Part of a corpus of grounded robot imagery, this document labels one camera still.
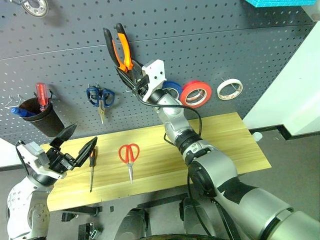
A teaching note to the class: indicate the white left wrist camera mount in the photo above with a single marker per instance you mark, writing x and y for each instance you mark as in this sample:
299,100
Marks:
30,150

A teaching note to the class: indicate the orange and black pliers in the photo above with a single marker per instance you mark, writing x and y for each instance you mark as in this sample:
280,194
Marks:
123,50

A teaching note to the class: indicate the dark grey pegboard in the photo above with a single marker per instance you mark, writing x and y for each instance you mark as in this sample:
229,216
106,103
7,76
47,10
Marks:
200,37

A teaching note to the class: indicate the red tape roll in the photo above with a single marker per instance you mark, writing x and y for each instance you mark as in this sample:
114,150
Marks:
195,84

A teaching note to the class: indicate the silver round disc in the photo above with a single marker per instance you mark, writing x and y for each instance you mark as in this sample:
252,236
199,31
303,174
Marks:
35,11

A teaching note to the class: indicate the black table frame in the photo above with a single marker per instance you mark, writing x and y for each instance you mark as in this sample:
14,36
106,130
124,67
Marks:
82,211

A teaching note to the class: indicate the dark rounded shape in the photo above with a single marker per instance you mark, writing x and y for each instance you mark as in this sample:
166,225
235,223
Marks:
195,215
133,222

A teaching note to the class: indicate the blue tape roll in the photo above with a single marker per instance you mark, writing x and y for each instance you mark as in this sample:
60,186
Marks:
172,85

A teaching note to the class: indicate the turquoise plastic basket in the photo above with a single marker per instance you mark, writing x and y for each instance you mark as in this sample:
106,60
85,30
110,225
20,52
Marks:
277,2

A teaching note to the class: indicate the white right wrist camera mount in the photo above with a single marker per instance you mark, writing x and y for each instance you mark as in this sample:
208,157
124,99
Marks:
155,73

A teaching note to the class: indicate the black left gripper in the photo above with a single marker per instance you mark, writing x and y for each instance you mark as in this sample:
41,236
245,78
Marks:
58,160

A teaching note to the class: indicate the orange and black screwdriver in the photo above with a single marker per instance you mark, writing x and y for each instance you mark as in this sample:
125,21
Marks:
92,160

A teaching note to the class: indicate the white tape roll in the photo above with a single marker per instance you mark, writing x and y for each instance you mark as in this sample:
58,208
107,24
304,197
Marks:
231,80

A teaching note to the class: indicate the white round cap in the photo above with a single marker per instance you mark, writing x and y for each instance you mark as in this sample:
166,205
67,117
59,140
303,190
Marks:
257,136

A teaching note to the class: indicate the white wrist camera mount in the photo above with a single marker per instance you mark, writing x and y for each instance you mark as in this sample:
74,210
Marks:
30,150
155,73

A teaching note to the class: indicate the black plastic cup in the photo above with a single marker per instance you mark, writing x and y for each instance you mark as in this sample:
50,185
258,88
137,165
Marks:
50,122

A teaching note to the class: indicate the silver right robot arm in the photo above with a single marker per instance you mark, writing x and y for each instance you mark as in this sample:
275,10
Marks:
225,172

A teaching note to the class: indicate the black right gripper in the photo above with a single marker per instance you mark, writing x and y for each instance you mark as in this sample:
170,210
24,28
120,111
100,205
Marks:
141,84

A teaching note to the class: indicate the blue marker pen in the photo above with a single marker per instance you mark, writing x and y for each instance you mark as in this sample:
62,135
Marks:
21,111

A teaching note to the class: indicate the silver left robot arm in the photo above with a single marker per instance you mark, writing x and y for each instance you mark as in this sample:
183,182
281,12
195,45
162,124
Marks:
21,200

